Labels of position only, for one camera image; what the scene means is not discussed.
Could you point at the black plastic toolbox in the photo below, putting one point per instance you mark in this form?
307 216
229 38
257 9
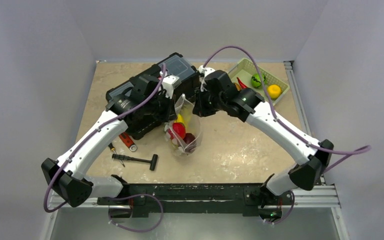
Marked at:
140 124

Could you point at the orange toy fruit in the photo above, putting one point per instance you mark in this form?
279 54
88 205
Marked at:
238 87

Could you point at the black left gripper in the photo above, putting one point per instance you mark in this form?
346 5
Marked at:
169 114

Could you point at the green toy ball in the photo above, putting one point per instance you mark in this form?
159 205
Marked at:
257 81

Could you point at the clear zip top bag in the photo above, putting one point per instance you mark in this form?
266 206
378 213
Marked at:
184 107

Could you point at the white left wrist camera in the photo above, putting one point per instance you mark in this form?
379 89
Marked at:
169 84

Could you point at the yellow toy banana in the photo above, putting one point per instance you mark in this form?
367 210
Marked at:
180 120

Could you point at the dark red toy fruit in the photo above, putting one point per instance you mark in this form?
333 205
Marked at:
189 140

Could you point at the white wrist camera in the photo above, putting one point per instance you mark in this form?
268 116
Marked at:
204 72
169 84

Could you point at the red toy chili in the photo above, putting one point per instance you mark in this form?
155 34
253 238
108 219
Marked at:
241 84

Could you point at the yellow black screwdriver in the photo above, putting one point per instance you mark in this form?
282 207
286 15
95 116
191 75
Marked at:
115 154

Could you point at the black rubber mallet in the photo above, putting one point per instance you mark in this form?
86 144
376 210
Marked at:
152 162

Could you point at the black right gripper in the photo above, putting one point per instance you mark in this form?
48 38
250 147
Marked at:
199 106

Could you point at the yellow toy lemon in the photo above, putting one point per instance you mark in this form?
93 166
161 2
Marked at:
274 91

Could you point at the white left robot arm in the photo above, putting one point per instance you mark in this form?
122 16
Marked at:
67 175

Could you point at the red toy apple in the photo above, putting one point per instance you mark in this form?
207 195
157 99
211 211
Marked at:
179 129

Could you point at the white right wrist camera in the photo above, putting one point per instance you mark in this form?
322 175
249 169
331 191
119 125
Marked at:
204 72

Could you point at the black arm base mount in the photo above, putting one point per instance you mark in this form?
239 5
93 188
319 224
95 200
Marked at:
138 200

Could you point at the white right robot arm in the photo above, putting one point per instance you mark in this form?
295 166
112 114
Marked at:
311 155

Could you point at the red adjustable wrench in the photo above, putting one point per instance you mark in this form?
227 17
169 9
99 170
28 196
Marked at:
129 143

